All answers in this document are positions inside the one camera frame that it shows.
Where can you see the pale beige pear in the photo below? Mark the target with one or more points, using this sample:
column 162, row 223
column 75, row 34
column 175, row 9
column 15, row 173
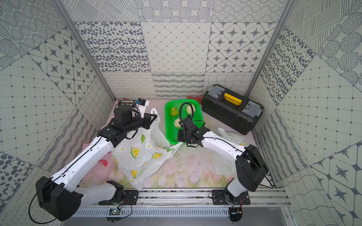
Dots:
column 177, row 123

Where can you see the black smartphone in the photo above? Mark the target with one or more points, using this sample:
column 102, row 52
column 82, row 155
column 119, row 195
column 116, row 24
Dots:
column 126, row 101

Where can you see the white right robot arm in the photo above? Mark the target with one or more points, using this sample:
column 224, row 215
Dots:
column 251, row 168

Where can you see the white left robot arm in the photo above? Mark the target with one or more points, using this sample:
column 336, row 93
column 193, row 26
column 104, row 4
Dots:
column 60, row 196

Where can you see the pink plastic bag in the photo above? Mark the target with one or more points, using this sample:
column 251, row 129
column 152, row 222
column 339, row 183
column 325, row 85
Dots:
column 102, row 168

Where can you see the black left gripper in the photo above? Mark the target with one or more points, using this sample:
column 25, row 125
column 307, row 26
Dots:
column 146, row 122

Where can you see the green plastic basket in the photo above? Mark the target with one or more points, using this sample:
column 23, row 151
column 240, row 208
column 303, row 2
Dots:
column 172, row 122

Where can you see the red plastic bag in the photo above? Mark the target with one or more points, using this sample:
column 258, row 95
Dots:
column 199, row 99

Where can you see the yellow-green small pear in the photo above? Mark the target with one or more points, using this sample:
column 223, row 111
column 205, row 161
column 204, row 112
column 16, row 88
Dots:
column 174, row 112

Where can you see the black toolbox yellow latch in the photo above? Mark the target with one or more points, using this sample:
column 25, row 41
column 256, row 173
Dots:
column 234, row 110

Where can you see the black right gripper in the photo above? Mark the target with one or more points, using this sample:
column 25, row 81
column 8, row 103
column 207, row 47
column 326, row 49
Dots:
column 179, row 136

